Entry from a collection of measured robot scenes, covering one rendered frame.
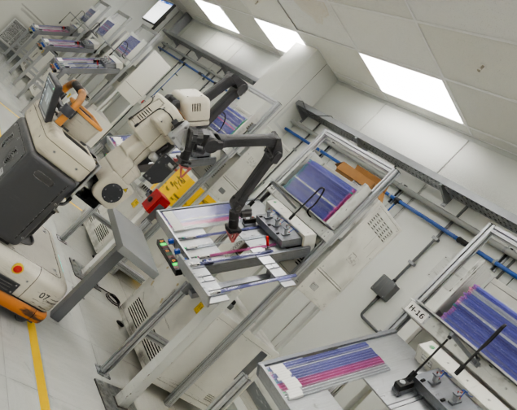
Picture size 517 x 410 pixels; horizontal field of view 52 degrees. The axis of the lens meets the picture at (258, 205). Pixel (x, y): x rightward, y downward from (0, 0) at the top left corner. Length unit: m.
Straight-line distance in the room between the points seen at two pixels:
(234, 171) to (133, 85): 3.25
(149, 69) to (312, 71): 2.18
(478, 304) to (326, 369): 0.71
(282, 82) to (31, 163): 4.37
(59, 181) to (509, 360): 1.97
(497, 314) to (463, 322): 0.14
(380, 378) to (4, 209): 1.72
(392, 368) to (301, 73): 4.56
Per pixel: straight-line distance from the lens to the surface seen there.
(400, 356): 2.50
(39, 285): 2.64
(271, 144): 2.74
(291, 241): 3.06
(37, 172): 2.43
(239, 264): 2.92
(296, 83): 6.43
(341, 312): 4.66
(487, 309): 2.47
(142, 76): 7.33
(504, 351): 2.38
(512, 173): 4.81
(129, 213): 4.27
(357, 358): 2.40
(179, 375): 3.24
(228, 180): 4.38
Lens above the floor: 1.15
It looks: 1 degrees up
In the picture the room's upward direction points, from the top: 45 degrees clockwise
